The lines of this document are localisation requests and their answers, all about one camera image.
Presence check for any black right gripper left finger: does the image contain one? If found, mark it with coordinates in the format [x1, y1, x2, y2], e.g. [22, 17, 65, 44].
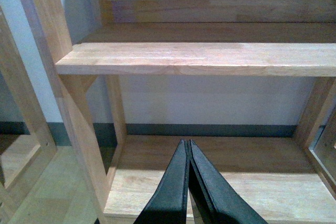
[135, 140, 190, 223]

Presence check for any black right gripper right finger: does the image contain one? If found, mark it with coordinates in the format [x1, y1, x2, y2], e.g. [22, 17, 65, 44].
[188, 140, 267, 223]

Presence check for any neighbouring wooden shelf unit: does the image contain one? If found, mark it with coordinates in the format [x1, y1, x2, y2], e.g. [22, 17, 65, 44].
[1, 14, 57, 223]

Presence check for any light wooden shelf unit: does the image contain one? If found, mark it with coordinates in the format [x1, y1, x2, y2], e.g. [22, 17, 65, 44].
[21, 0, 335, 223]

